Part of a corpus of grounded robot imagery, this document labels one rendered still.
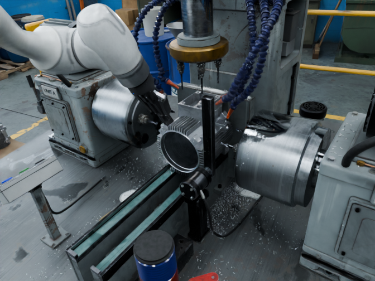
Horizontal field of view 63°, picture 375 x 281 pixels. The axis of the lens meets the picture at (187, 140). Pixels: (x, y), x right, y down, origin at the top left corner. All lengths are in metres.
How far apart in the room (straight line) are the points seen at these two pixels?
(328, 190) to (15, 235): 0.97
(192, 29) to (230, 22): 0.23
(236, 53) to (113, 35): 0.53
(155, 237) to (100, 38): 0.45
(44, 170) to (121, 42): 0.44
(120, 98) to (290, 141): 0.61
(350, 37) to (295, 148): 4.23
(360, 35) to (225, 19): 3.95
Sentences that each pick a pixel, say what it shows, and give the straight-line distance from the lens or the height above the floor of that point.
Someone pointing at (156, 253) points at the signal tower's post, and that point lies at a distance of 0.46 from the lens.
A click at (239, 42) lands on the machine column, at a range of 1.12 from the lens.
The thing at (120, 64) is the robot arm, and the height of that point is 1.35.
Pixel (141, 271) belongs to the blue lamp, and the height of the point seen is 1.19.
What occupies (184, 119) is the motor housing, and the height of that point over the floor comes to 1.11.
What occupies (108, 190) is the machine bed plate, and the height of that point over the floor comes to 0.80.
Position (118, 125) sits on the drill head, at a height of 1.06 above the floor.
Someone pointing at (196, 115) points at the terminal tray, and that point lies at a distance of 0.99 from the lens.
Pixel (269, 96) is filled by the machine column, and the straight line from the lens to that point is 1.13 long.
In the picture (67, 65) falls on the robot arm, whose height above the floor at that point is 1.35.
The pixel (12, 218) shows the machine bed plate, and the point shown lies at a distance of 1.29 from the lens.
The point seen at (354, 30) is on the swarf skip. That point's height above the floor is 0.46.
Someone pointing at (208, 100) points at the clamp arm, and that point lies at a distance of 0.79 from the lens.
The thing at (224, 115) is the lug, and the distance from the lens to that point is 1.06.
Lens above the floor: 1.58
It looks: 32 degrees down
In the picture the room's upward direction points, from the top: 4 degrees counter-clockwise
